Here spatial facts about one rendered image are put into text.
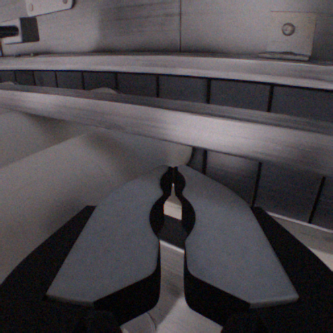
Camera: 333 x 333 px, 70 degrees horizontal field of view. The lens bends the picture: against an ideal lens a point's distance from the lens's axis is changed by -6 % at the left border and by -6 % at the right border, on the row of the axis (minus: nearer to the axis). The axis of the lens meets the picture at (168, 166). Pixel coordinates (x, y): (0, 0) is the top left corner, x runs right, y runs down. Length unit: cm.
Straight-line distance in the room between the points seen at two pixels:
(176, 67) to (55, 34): 20
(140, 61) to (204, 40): 6
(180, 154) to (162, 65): 6
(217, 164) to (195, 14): 12
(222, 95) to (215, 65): 2
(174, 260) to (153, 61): 18
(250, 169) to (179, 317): 22
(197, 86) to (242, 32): 6
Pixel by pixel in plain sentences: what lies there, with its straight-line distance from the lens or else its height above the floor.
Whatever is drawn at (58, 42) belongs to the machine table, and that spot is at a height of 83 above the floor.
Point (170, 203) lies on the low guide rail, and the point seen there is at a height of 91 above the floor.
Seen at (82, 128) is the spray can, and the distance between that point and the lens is 17.
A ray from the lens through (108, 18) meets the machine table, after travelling 28.
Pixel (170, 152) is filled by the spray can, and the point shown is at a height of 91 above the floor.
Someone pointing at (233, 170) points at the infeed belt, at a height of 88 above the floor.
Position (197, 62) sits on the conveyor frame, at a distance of 17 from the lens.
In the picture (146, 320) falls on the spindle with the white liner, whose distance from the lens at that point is 38.
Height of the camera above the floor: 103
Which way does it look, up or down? 49 degrees down
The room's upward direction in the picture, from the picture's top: 128 degrees counter-clockwise
